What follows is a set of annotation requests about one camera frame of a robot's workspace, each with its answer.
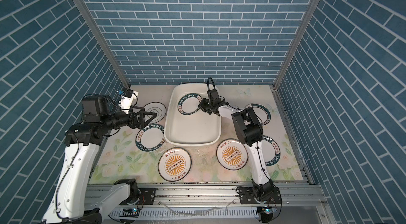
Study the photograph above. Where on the right orange sunburst plate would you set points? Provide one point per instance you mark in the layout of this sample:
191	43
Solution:
232	155

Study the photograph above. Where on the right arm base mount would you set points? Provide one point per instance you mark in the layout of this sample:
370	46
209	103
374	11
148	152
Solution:
260	195

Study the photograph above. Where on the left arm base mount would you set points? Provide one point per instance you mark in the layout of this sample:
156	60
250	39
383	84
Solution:
144	197

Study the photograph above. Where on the green red ring plate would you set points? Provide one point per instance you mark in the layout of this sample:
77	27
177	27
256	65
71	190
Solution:
262	112

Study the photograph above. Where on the orange sunburst plate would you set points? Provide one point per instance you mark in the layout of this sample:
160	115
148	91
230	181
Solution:
174	164
232	155

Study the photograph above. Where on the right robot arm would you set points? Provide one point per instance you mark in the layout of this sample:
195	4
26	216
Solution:
249	132

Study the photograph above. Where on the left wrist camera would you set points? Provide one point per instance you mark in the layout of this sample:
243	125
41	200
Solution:
127	96

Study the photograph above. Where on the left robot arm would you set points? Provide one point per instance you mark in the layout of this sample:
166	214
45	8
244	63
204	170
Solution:
83	141

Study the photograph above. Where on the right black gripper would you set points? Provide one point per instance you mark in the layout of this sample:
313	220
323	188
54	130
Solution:
201	105

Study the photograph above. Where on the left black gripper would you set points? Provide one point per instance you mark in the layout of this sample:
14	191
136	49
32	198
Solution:
140	124

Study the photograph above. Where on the white plastic bin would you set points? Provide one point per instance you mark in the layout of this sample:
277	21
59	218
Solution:
199	129

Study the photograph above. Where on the green lettered rim plate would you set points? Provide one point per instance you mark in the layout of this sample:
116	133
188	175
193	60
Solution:
189	104
150	138
271	151

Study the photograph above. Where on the white plate thin dark rim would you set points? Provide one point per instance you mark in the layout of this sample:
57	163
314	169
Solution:
158	108

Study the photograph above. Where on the left orange sunburst plate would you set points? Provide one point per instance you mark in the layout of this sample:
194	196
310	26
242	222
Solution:
174	164

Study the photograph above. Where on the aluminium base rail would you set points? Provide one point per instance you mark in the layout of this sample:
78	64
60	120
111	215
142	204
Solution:
222	203

